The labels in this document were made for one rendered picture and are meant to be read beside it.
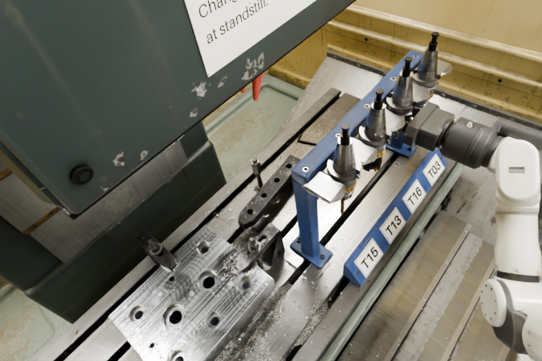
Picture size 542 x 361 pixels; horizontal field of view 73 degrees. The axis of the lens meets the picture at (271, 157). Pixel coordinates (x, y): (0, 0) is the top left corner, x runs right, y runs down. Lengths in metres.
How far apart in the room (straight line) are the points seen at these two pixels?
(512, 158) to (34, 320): 1.47
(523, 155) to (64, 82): 0.72
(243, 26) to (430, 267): 1.00
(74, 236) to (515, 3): 1.35
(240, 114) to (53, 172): 1.64
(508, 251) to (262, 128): 1.20
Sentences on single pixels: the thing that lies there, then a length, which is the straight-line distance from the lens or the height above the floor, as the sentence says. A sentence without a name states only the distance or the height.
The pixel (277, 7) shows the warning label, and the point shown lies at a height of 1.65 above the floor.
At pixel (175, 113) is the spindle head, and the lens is 0.23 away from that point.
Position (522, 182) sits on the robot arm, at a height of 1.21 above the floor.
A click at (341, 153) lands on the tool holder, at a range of 0.66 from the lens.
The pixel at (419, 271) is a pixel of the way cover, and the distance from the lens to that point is 1.15.
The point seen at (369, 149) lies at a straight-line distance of 0.75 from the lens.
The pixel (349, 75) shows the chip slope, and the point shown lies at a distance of 1.57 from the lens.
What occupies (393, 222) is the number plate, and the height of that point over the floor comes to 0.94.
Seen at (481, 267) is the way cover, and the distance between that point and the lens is 1.24.
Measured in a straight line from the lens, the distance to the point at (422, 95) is 0.89.
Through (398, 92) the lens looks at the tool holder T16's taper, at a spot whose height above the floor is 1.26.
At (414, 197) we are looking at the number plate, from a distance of 1.04.
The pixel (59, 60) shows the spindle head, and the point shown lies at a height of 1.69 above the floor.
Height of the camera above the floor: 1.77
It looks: 48 degrees down
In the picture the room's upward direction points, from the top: 11 degrees counter-clockwise
